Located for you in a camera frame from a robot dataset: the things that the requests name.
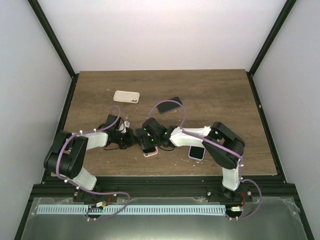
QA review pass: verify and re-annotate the pink phone case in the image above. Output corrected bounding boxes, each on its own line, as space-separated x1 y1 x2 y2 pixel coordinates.
142 146 159 158

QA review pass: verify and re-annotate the black phone blue edge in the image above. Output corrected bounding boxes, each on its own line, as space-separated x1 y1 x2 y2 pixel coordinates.
156 96 183 114

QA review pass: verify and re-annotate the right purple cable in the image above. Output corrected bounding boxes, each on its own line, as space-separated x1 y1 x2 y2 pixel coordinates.
147 99 263 221

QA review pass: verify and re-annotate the beige phone case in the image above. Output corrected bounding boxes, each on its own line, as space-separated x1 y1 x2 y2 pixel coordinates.
113 90 140 104

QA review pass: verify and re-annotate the lavender phone case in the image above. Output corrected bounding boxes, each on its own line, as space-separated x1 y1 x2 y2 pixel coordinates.
187 145 206 161

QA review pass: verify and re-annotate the black aluminium frame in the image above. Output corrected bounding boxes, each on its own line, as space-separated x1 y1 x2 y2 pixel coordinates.
15 0 314 240

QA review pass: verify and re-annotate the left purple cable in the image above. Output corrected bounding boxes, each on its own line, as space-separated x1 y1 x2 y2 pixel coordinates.
55 104 132 222

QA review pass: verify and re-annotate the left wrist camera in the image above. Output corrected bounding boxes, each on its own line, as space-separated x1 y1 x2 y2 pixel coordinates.
118 121 130 134

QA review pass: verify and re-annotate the purple cable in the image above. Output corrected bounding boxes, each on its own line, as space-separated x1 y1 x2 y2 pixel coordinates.
55 104 132 222
147 99 263 221

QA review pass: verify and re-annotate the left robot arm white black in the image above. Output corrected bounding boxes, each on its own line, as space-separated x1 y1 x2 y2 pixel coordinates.
43 114 138 202

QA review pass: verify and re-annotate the black phone teal edge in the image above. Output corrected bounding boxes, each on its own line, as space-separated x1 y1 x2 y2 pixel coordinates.
142 146 157 154

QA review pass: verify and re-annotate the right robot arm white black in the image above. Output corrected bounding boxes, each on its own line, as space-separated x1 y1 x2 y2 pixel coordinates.
136 117 246 202

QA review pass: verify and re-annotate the metal front plate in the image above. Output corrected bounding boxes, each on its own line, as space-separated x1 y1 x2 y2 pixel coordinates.
22 197 307 240

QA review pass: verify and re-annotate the light blue slotted cable duct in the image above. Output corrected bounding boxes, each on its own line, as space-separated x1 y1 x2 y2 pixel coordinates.
36 204 226 216

